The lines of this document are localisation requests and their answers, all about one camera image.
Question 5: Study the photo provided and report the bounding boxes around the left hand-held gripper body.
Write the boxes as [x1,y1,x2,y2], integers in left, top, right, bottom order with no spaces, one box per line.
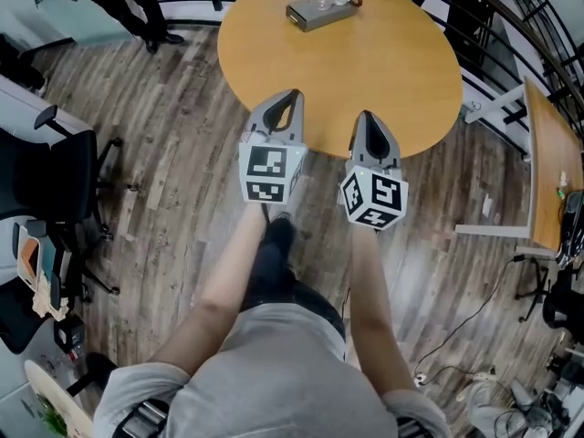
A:
[237,130,308,205]

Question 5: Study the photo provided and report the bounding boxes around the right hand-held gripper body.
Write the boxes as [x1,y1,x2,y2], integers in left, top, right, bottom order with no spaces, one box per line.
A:
[338,158,410,232]

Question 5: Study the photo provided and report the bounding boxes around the grey rectangular tray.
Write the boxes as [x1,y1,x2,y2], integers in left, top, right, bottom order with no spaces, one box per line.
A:
[286,0,364,34]

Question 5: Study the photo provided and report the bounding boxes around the person's right forearm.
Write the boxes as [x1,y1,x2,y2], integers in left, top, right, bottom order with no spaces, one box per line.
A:
[349,228,419,396]

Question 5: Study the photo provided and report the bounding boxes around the person's left forearm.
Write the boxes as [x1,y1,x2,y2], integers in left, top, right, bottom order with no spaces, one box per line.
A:
[150,202,270,378]

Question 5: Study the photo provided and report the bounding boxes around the round wooden table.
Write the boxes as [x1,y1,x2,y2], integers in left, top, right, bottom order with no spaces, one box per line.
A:
[217,0,464,160]

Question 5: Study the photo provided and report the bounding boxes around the person's dark trousers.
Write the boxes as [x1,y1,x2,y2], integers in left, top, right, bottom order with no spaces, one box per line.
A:
[241,216,348,337]

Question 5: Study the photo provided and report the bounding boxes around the rectangular wooden desk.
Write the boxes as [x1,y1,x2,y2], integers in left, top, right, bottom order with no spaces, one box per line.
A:
[454,76,584,257]

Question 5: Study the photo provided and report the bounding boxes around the black metal railing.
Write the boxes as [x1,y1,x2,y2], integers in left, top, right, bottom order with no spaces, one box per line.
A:
[136,0,584,154]

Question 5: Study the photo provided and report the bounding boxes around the black electronic equipment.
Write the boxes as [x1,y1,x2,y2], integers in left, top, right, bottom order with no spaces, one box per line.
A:
[558,189,584,268]

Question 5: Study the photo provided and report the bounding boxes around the black office chair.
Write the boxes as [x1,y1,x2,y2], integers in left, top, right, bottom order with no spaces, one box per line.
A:
[0,105,138,296]
[515,262,584,332]

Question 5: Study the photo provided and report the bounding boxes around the person's grey shirt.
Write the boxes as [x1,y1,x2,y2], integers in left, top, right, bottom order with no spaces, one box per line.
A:
[93,303,453,438]

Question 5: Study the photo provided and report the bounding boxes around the white desk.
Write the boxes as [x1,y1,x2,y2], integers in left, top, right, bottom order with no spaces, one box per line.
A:
[0,75,95,154]

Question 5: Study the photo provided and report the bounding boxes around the white storage box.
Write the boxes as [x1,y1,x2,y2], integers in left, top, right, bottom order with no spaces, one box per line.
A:
[16,225,45,291]

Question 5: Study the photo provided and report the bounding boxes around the beige crumpled cloth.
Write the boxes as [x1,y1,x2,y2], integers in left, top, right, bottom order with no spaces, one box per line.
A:
[31,276,69,321]

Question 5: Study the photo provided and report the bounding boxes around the black paper bag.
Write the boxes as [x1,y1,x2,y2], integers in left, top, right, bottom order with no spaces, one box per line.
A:
[53,317,87,353]

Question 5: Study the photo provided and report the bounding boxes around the round white table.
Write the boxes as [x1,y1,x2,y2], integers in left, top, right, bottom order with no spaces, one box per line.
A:
[23,358,95,438]

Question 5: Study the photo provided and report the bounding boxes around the green plant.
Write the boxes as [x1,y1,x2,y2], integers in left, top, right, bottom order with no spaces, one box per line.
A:
[36,394,69,437]

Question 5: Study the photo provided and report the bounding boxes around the black floor cable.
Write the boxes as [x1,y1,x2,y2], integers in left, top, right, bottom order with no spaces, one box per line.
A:
[412,255,526,373]

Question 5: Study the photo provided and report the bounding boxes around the black shoulder strap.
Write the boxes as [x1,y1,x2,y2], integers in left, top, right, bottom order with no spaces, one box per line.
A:
[396,415,428,438]
[120,397,172,438]

